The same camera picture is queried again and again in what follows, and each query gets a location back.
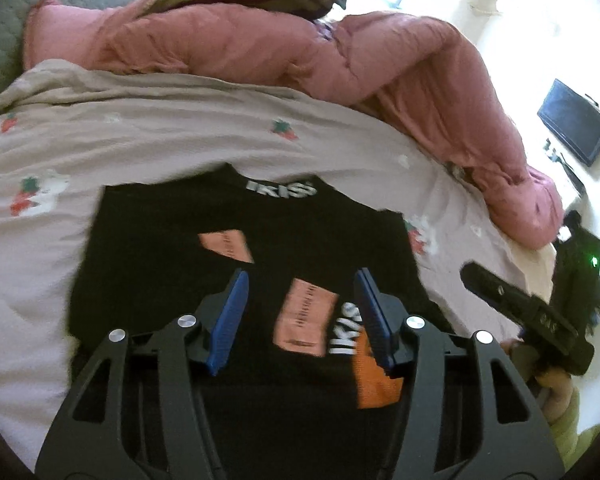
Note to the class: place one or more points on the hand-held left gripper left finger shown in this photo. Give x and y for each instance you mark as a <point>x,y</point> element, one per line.
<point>230,320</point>

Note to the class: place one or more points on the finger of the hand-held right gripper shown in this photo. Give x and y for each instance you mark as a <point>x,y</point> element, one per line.
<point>525,310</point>

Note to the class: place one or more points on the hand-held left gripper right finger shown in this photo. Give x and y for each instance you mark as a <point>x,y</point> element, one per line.
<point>375,320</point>

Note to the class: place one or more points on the black printed t-shirt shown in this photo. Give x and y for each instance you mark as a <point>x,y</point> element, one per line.
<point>170,240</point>

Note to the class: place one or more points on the person's right forearm green sleeve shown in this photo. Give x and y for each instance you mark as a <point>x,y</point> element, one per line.
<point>575,425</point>

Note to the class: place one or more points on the person's right hand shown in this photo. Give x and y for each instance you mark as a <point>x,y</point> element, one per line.
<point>555,385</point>

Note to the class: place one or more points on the strawberry print bed sheet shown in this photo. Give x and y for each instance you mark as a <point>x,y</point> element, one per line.
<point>180,125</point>

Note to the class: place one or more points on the pink quilt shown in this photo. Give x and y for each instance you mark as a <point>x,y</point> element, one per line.
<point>230,45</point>

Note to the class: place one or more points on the grey-green quilted mattress pad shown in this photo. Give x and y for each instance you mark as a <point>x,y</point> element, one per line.
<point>5,45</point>

